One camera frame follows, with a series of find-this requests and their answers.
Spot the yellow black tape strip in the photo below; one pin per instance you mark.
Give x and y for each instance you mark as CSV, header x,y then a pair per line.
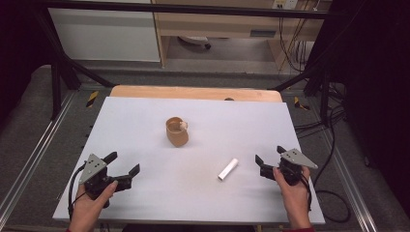
x,y
92,99
300,103

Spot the office chair base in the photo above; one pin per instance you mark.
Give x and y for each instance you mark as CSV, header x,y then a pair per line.
x,y
195,40

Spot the black metal frame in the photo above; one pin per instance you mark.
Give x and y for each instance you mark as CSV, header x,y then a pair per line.
x,y
180,9

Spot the white cabinet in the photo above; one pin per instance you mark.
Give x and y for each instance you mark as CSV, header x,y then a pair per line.
x,y
106,35

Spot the wall power outlet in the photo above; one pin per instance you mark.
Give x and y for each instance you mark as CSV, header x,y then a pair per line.
x,y
285,4

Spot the person's right hand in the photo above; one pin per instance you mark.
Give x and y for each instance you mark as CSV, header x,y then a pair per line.
x,y
296,199

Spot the tan bear pen holder cup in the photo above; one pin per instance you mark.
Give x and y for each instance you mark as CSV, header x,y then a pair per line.
x,y
177,135

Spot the white rectangular stick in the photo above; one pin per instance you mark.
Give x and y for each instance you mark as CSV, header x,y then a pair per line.
x,y
228,169

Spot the person's left hand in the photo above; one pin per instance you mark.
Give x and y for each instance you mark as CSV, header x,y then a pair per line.
x,y
87,209

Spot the wooden table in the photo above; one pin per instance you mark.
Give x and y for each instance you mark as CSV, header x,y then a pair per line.
x,y
180,92

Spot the white board sheet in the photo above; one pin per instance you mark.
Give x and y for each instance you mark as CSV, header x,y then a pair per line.
x,y
199,193

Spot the aluminium floor rail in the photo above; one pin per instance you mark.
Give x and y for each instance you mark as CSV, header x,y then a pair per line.
x,y
35,151
348,180

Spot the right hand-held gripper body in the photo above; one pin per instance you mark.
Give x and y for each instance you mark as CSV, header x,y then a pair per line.
x,y
291,167

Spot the beige wooden desk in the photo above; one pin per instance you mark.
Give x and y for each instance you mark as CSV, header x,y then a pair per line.
x,y
219,25

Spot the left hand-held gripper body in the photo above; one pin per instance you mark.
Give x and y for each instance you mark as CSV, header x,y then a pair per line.
x,y
93,174

